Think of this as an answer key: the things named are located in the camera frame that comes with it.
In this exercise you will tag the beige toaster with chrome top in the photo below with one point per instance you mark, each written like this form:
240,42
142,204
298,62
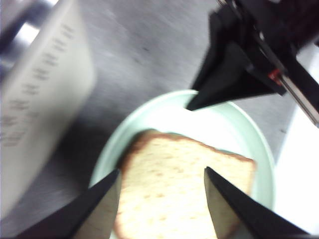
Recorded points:
49,87

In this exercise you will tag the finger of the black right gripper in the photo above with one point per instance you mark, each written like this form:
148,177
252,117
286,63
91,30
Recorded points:
231,82
219,30

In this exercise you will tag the toast slice with flecked face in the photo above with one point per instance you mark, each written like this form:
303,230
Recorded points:
162,179

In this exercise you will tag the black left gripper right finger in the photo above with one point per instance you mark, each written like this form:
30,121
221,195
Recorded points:
244,219

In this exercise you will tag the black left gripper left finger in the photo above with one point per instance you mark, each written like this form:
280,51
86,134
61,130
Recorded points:
74,219

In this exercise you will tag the pale green round plate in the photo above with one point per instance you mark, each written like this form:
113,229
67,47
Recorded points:
159,117

